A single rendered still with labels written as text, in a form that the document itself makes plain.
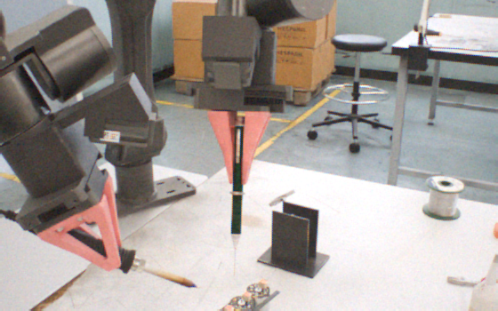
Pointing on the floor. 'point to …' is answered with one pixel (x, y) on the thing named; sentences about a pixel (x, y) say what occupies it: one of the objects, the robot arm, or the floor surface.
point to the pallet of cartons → (305, 75)
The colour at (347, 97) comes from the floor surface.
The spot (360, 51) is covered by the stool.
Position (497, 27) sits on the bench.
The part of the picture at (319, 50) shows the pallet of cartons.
